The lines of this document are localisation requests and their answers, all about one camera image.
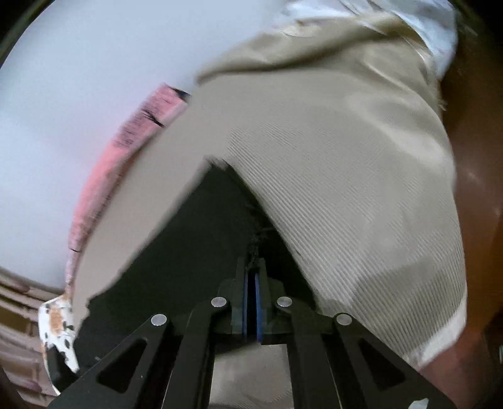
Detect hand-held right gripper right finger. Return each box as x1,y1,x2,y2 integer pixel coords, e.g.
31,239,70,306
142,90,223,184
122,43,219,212
254,257,449,409

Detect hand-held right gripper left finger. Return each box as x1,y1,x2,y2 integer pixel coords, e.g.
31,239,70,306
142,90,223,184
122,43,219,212
47,257,250,409

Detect black pants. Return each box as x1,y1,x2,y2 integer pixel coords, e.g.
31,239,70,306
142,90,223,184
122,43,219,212
73,161,327,380

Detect beige woven bed mat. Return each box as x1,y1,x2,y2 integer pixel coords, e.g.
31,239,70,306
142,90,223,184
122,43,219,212
73,10,470,409

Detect floral patterned pillow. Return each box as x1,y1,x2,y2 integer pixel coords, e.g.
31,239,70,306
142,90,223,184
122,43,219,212
37,294,84,375

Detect pink striped pillow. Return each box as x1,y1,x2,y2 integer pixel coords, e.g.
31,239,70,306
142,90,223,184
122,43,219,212
65,82,193,294

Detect brown wooden furniture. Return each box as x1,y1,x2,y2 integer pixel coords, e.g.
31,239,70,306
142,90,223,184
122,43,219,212
435,20,503,394

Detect white plastic bag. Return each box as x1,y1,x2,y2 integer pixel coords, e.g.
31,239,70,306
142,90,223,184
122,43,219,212
275,0,461,76

